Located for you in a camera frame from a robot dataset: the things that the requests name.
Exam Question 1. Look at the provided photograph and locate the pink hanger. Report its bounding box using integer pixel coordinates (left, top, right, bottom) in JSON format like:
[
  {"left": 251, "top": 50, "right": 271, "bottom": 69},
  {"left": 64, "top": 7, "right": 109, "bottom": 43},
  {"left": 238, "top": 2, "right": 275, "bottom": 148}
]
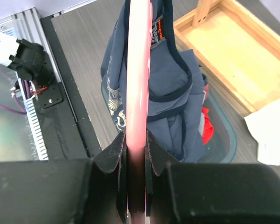
[{"left": 126, "top": 0, "right": 153, "bottom": 224}]

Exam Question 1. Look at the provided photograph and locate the white tank top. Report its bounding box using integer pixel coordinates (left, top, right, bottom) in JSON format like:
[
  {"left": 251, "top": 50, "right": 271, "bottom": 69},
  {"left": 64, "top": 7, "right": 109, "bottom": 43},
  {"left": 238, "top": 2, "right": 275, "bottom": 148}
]
[{"left": 244, "top": 98, "right": 280, "bottom": 166}]

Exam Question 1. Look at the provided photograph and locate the white slotted cable duct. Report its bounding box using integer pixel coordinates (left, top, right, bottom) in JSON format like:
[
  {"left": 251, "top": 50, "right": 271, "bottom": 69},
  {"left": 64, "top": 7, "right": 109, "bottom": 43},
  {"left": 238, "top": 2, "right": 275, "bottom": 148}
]
[{"left": 18, "top": 78, "right": 49, "bottom": 161}]

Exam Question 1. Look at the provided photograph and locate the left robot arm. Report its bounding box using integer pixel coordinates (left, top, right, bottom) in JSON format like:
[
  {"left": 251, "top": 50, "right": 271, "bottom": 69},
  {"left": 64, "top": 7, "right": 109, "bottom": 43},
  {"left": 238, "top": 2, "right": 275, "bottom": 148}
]
[{"left": 0, "top": 32, "right": 55, "bottom": 86}]

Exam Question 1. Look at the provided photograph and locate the wooden clothes rack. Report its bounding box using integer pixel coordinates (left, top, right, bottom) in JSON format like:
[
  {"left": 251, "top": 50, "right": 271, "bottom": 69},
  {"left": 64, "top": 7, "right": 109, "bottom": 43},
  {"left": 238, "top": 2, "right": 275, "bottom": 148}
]
[{"left": 174, "top": 0, "right": 280, "bottom": 117}]

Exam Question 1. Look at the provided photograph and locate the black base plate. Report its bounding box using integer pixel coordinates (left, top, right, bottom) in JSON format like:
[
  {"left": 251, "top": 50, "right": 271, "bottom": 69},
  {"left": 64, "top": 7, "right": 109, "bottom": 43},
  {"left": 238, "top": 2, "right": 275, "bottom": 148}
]
[{"left": 34, "top": 16, "right": 101, "bottom": 160}]

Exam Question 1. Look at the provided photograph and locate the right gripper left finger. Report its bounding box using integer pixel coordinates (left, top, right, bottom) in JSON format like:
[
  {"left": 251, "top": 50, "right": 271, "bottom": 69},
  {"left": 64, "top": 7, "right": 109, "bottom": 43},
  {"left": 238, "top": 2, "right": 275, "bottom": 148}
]
[{"left": 0, "top": 132, "right": 127, "bottom": 224}]

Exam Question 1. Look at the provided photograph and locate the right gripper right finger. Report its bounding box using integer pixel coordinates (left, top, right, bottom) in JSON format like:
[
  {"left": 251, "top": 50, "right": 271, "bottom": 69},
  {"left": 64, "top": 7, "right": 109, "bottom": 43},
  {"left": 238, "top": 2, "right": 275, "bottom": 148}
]
[{"left": 145, "top": 132, "right": 280, "bottom": 224}]

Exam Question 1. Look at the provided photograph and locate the red tank top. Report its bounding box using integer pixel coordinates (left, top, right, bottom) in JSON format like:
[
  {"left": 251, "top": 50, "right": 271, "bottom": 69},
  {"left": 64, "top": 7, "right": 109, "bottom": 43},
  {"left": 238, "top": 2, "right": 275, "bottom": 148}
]
[{"left": 202, "top": 83, "right": 214, "bottom": 144}]

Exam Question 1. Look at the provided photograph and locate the grey plastic basin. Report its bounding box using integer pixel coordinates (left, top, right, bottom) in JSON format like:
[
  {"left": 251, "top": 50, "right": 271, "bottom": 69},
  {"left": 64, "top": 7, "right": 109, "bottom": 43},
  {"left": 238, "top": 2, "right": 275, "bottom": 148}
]
[{"left": 101, "top": 79, "right": 237, "bottom": 163}]

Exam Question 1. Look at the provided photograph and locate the navy tank top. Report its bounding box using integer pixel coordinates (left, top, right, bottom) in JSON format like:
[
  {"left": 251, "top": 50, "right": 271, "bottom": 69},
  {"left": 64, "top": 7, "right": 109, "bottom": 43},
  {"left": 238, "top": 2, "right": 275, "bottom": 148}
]
[{"left": 100, "top": 0, "right": 207, "bottom": 163}]

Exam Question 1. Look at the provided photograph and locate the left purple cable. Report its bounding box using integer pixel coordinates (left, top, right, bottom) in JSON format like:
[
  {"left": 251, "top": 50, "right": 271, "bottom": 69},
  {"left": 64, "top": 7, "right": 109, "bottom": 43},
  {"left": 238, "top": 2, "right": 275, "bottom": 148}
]
[{"left": 0, "top": 79, "right": 35, "bottom": 115}]

